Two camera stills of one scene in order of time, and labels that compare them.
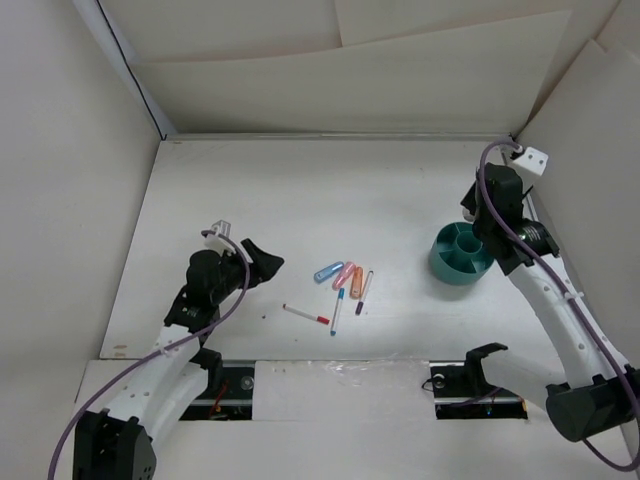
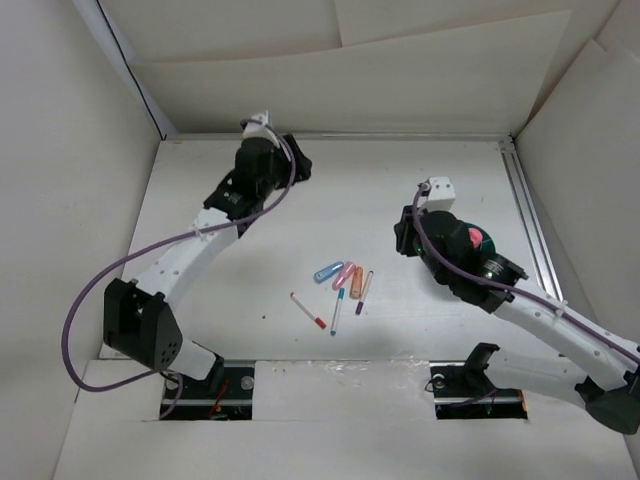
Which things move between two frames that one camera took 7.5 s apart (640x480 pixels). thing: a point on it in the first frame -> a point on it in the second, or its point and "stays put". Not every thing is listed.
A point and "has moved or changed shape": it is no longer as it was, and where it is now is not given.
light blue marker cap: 327,272 stays put
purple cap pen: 359,306 stays put
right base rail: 462,392 stays put
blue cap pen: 341,294 stays put
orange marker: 357,283 stays put
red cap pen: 317,318 has moved or changed shape
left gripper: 263,265 -> 302,163
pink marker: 347,272 stays put
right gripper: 522,195 -> 403,235
